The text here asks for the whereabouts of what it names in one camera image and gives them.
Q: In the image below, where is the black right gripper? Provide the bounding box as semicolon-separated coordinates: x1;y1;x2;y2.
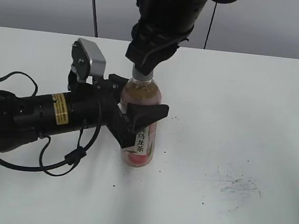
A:
126;0;202;76

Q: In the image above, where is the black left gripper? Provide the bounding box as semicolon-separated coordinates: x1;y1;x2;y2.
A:
65;71;169;148

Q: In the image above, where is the peach oolong tea bottle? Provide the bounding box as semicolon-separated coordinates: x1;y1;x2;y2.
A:
120;78;162;168

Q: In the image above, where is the white bottle cap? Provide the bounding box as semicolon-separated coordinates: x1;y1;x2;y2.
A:
132;65;153;82

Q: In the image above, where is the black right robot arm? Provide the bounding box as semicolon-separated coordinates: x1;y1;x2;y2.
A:
126;0;207;76

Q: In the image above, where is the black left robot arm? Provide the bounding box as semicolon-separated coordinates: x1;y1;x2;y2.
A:
0;73;169;152

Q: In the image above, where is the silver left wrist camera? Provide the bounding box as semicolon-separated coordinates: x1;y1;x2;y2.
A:
71;37;107;83

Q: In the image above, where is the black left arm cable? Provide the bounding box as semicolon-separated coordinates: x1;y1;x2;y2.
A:
0;70;106;181

